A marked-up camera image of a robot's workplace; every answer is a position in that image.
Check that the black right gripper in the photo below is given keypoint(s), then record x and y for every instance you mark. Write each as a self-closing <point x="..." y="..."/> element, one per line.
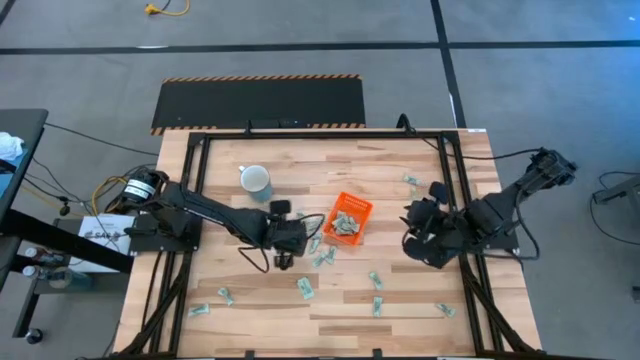
<point x="447" y="237"/>

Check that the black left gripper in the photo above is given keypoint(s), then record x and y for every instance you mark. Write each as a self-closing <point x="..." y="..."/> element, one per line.
<point x="280" y="235"/>

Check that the green white sweetener packet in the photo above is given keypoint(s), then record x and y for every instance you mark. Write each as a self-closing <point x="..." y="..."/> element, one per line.
<point x="199" y="310"/>
<point x="342" y="231"/>
<point x="320" y="259"/>
<point x="376" y="280"/>
<point x="226" y="296"/>
<point x="377" y="306"/>
<point x="305" y="288"/>
<point x="314" y="225"/>
<point x="315" y="244"/>
<point x="331" y="254"/>
<point x="445" y="310"/>
<point x="414" y="180"/>
<point x="340" y="220"/>
<point x="352" y="226"/>

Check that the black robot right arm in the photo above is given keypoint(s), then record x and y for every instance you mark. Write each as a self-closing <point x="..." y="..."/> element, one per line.
<point x="520" y="192"/>

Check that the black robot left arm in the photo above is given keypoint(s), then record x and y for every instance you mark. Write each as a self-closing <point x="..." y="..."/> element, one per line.
<point x="220" y="212"/>

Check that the teal ceramic mug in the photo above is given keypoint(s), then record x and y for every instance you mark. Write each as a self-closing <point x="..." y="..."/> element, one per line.
<point x="255" y="180"/>

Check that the orange slotted plastic basket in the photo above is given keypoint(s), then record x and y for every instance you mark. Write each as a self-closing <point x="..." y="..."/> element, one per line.
<point x="357" y="202"/>

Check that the black hazard striped floor mat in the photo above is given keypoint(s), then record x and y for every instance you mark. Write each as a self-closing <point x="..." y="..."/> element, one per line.
<point x="260" y="102"/>

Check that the white cardboard box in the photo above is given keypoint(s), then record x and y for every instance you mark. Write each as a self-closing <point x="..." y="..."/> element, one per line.
<point x="97" y="227"/>

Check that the grey equipment stand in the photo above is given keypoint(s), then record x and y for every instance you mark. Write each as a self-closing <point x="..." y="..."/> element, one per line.
<point x="622" y="190"/>

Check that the blue tinted plastic bottle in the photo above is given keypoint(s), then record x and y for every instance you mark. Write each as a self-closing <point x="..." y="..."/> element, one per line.
<point x="70" y="279"/>

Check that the black power plug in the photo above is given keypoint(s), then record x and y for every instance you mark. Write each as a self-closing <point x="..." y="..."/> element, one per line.
<point x="64" y="210"/>

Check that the clear plastic bottle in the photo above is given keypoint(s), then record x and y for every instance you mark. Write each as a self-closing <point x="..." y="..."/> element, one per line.
<point x="30" y="271"/>
<point x="37" y="256"/>

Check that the black desk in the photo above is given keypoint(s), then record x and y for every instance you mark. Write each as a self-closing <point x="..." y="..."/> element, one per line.
<point x="27" y="122"/>

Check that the white crumpled cloth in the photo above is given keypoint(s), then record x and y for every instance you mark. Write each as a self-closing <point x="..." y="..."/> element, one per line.
<point x="10" y="146"/>

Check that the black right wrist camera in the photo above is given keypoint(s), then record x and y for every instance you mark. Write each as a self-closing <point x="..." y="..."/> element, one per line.
<point x="417" y="215"/>

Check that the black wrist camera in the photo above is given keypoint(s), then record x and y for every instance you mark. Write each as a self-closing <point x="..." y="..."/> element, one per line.
<point x="417" y="215"/>
<point x="301" y="237"/>

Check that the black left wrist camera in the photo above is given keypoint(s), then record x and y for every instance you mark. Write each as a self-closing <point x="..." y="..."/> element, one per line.
<point x="301" y="237"/>

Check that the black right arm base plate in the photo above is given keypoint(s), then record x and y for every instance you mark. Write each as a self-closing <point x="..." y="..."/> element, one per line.
<point x="507" y="242"/>

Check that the black metal rig frame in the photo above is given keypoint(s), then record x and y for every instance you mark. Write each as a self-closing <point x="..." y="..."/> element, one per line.
<point x="325" y="135"/>

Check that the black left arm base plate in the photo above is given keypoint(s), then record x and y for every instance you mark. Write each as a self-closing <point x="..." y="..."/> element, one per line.
<point x="145" y="242"/>

